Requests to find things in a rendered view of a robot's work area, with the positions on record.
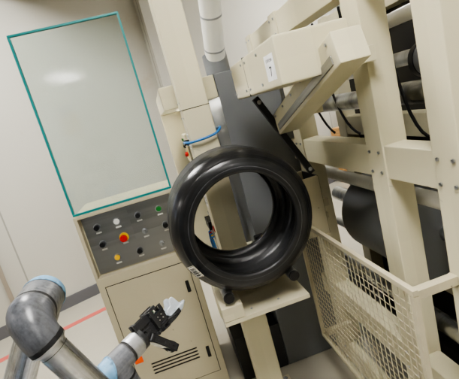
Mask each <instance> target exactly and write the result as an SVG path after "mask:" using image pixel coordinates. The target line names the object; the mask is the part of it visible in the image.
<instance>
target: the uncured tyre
mask: <svg viewBox="0 0 459 379"><path fill-rule="evenodd" d="M242 172H255V173H258V174H259V175H260V176H261V177H262V178H263V179H264V181H265V182H266V184H267V185H268V187H269V190H270V193H271V196H272V203H273V208H272V214H271V218H270V221H269V223H268V225H267V228H266V229H265V230H264V232H263V233H262V234H261V235H260V236H259V237H258V238H257V239H256V240H255V241H253V242H252V243H251V244H249V245H247V246H245V247H241V248H239V249H235V250H220V249H217V248H214V247H211V246H209V245H207V244H205V243H204V242H203V241H202V240H200V239H199V238H198V237H197V235H196V234H195V228H194V225H195V215H196V211H197V209H198V206H199V204H200V202H201V200H202V198H203V197H204V195H205V194H206V193H207V191H208V190H209V189H210V188H211V187H212V186H213V185H215V184H216V183H217V182H219V181H220V180H222V179H223V178H225V177H228V176H230V175H233V174H237V173H242ZM167 218H168V228H169V233H170V237H171V243H172V245H173V247H174V250H175V252H176V254H177V256H178V258H179V259H180V261H181V263H182V264H184V266H185V267H186V268H188V267H191V266H194V267H196V269H197V270H199V272H200V273H202V275H203V277H200V278H199V279H200V280H202V281H203V282H205V283H208V284H209V285H211V286H214V287H218V288H220V289H224V290H251V289H255V288H258V287H262V286H264V285H267V284H269V283H271V282H273V281H275V280H276V279H277V278H279V277H281V276H282V275H284V274H285V273H286V272H287V271H288V270H289V269H290V268H291V267H292V266H293V265H294V264H295V263H296V262H297V260H298V259H299V257H300V255H301V254H302V252H303V250H304V248H305V246H306V245H307V242H308V239H309V236H310V231H311V226H312V218H313V213H312V205H311V201H310V196H309V193H308V191H307V188H306V186H305V184H304V183H303V181H302V179H301V178H300V176H299V174H298V173H297V172H296V171H295V170H294V168H293V167H292V166H291V165H290V164H288V163H287V162H286V161H285V160H284V159H282V158H281V157H279V156H277V155H276V154H274V153H271V152H270V151H267V150H263V149H260V148H256V147H249V146H245V145H236V144H234V145H225V146H221V147H215V148H213V149H211V150H208V151H206V152H204V153H202V154H200V155H199V156H197V157H195V158H194V159H193V160H192V161H191V162H190V163H189V164H188V165H187V166H186V167H185V168H184V169H183V170H182V171H181V172H180V174H179V175H178V177H177V179H176V180H175V181H174V185H173V186H172V188H171V192H170V195H169V198H168V207H167Z"/></svg>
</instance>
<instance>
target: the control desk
mask: <svg viewBox="0 0 459 379"><path fill-rule="evenodd" d="M170 192H171V188H170V189H166V190H163V191H160V192H157V193H153V194H150V195H147V196H143V197H140V198H137V199H132V200H130V201H127V202H123V203H120V204H117V205H112V206H110V207H107V208H102V209H100V210H97V211H93V212H89V213H87V214H82V215H80V216H76V217H73V221H74V225H75V227H76V229H77V233H78V235H79V237H80V240H81V243H82V245H83V249H84V251H85V254H86V257H87V259H88V261H89V265H90V268H91V269H92V273H93V275H94V278H95V280H96V283H97V285H98V289H99V291H100V294H101V297H102V299H103V302H104V305H105V307H106V310H107V313H108V316H109V318H110V321H111V324H112V326H113V330H114V332H115V334H116V338H117V340H118V342H119V343H120V342H121V341H122V340H123V339H124V338H125V337H126V336H127V335H128V334H129V333H131V331H130V330H129V329H128V328H129V326H130V325H134V324H135V323H136V322H137V321H138V320H139V319H140V317H139V316H140V315H141V314H142V313H143V312H144V311H145V310H146V309H147V308H148V307H149V306H150V307H151V306H153V305H154V306H156V305H157V304H158V303H160V305H161V306H162V307H163V309H164V308H165V307H164V303H163V301H164V300H165V299H169V298H170V297H173V298H174V299H176V300H177V301H178V302H181V301H182V300H184V301H185V302H184V306H183V309H182V310H181V312H180V314H179V316H178V317H177V318H176V319H175V321H173V322H172V324H171V325H170V326H169V327H168V328H167V329H166V330H165V331H163V332H162V333H161V334H160V335H159V336H161V337H163V338H166V339H169V340H172V341H175V342H177V343H178V344H179V347H178V350H177V351H175V352H173V353H170V352H167V351H166V350H164V349H162V348H160V347H157V346H154V345H152V344H151V345H150V346H149V347H148V348H147V349H146V351H145V352H144V353H143V355H142V357H143V362H142V363H139V364H137V365H136V364H135V363H134V364H133V366H134V368H135V370H136V372H137V373H138V374H139V376H140V378H141V379H230V377H229V375H228V370H227V368H226V364H225V361H224V358H223V355H222V351H221V347H220V345H219V341H218V338H217V335H216V330H215V328H214V325H213V321H212V318H211V316H210V311H209V308H208V306H207V301H206V299H205V296H204V291H203V289H202V286H201V282H200V279H199V278H197V277H196V276H194V275H193V274H192V273H191V272H190V271H189V270H188V269H187V268H186V267H185V266H184V264H182V263H181V261H180V259H179V258H178V256H177V254H176V252H175V250H174V247H173V245H172V243H171V237H170V233H169V228H168V218H167V207H168V198H169V195H170Z"/></svg>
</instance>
